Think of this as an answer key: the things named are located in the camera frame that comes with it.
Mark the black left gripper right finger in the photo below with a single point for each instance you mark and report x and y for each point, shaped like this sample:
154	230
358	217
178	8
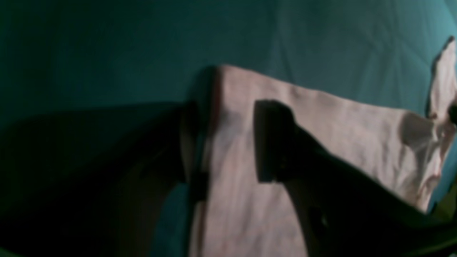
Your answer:
342	212

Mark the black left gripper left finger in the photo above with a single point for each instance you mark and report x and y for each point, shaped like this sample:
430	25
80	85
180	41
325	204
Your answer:
92	183

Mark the pink T-shirt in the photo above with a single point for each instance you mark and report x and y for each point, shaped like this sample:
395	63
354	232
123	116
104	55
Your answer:
238	216

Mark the teal table cloth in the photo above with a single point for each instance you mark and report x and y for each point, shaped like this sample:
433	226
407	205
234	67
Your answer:
74	55

